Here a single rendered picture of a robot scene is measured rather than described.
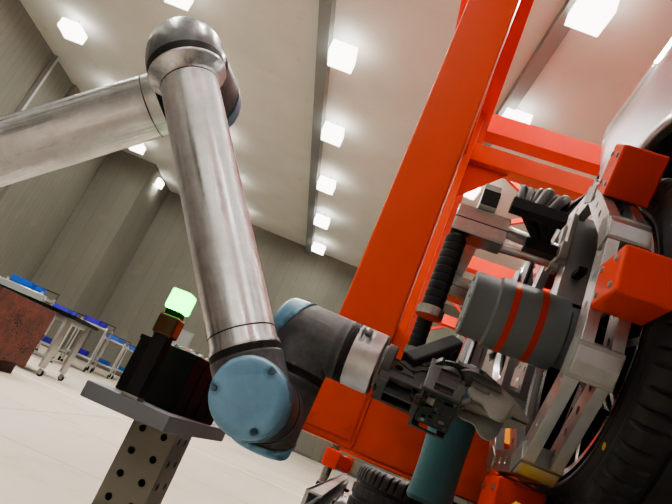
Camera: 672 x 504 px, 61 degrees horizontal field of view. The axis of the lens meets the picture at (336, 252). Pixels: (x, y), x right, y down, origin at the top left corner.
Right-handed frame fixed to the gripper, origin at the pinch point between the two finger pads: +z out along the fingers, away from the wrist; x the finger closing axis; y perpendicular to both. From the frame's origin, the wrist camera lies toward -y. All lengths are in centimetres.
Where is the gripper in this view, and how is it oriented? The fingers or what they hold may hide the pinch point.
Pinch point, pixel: (518, 416)
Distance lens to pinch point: 86.0
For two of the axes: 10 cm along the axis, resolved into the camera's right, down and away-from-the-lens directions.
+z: 9.1, 3.6, -2.1
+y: -3.4, 3.6, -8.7
